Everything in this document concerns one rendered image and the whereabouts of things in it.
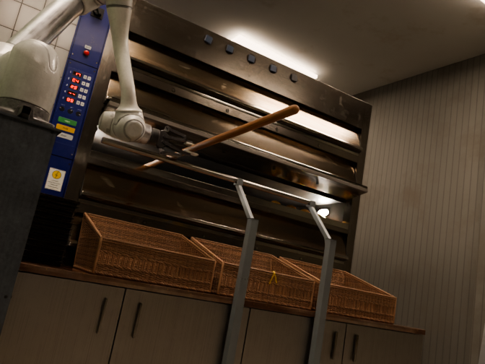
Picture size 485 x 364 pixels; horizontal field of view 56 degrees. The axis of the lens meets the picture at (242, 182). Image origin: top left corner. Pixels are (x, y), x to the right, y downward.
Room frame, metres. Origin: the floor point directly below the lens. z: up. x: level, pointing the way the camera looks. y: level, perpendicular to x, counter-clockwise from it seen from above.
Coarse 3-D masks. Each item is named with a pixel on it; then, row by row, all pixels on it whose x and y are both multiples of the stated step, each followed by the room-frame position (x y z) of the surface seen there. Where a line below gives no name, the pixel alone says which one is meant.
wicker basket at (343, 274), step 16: (304, 272) 2.65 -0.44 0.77; (320, 272) 3.04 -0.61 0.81; (336, 272) 3.11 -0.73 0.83; (336, 288) 2.53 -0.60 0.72; (352, 288) 2.58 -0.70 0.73; (368, 288) 2.93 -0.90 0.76; (336, 304) 3.05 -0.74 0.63; (352, 304) 3.05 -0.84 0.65; (368, 304) 2.64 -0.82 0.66; (384, 304) 2.70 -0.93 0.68; (384, 320) 2.70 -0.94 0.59
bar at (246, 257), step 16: (112, 144) 2.03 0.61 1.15; (128, 144) 2.06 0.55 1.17; (160, 160) 2.15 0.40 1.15; (176, 160) 2.17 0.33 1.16; (224, 176) 2.29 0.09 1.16; (240, 192) 2.29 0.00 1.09; (272, 192) 2.43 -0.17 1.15; (256, 224) 2.14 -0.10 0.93; (320, 224) 2.45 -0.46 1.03; (240, 272) 2.14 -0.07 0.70; (240, 288) 2.13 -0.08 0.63; (320, 288) 2.37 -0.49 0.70; (240, 304) 2.14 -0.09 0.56; (320, 304) 2.36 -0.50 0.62; (240, 320) 2.14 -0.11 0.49; (320, 320) 2.35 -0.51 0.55; (320, 336) 2.36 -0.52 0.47; (224, 352) 2.15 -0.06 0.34; (320, 352) 2.37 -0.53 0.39
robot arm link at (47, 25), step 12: (60, 0) 1.60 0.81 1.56; (72, 0) 1.62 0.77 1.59; (84, 0) 1.65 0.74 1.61; (96, 0) 1.68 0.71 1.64; (48, 12) 1.56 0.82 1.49; (60, 12) 1.59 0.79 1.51; (72, 12) 1.63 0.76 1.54; (84, 12) 1.70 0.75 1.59; (36, 24) 1.53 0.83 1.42; (48, 24) 1.55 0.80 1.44; (60, 24) 1.59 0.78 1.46; (12, 36) 1.50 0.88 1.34; (24, 36) 1.50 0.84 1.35; (36, 36) 1.52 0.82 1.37; (48, 36) 1.56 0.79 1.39; (0, 48) 1.42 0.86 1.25
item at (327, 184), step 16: (160, 128) 2.41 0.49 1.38; (176, 128) 2.39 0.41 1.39; (224, 144) 2.54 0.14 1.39; (240, 160) 2.73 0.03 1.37; (256, 160) 2.71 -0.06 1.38; (272, 160) 2.69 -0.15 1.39; (288, 176) 2.90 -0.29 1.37; (304, 176) 2.88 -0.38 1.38; (320, 176) 2.85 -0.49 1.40; (336, 192) 3.10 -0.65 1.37; (352, 192) 3.07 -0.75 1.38
